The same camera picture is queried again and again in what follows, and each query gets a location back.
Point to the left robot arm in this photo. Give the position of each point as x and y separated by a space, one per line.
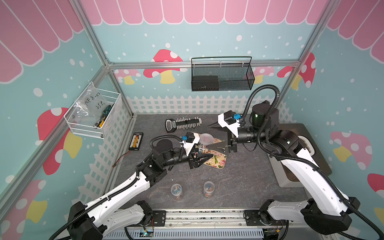
98 218

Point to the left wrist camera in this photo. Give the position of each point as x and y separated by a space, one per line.
189 140

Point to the clear plastic zip bag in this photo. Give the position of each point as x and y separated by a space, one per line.
89 106

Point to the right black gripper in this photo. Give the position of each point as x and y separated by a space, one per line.
232 139

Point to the black socket holder rail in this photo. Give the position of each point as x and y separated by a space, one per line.
182 124

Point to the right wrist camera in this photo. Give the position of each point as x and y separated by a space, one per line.
231 121

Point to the green tool in basket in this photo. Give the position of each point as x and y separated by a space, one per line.
103 117

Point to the floral rectangular tray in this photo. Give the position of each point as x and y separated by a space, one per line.
218 160

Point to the black parallel charging board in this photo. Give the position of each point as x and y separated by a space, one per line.
136 141

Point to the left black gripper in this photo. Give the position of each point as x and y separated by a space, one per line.
195 161

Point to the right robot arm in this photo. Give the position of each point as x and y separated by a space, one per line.
328 210

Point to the black box in basket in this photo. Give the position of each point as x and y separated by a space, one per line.
205 83

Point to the clear candy jar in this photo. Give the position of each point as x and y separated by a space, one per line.
205 140
177 191
209 188

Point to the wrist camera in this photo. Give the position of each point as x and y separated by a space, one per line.
231 121
189 140

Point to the white wire basket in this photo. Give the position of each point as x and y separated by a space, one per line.
114 99

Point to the black wire mesh basket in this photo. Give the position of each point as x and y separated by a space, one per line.
234 73

